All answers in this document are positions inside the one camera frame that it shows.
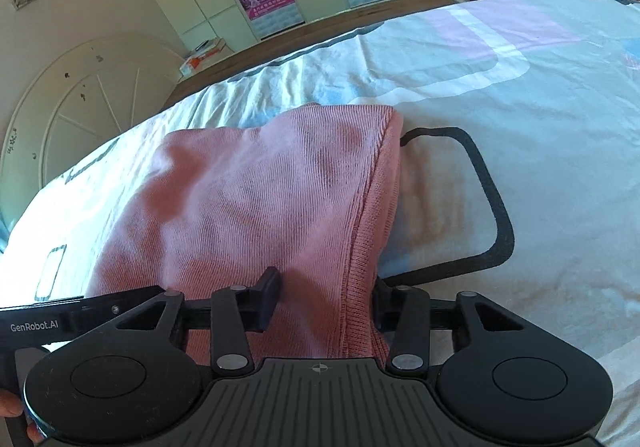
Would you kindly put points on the pink sweater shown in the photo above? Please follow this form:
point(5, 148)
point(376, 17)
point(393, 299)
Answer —
point(240, 207)

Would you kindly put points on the wooden bed footboard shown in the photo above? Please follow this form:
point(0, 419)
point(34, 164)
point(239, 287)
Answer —
point(300, 32)

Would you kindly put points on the orange and white box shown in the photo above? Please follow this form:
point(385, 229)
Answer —
point(202, 57)

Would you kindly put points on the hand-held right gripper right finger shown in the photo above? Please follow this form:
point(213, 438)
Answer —
point(387, 307)

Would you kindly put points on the white round headboard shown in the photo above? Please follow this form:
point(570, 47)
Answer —
point(75, 117)

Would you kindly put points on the person's left hand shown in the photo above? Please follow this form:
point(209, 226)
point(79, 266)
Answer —
point(10, 404)

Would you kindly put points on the patterned white bed sheet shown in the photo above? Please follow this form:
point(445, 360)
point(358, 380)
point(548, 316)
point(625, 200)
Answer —
point(550, 127)

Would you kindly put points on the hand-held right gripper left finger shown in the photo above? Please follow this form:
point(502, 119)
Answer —
point(267, 299)

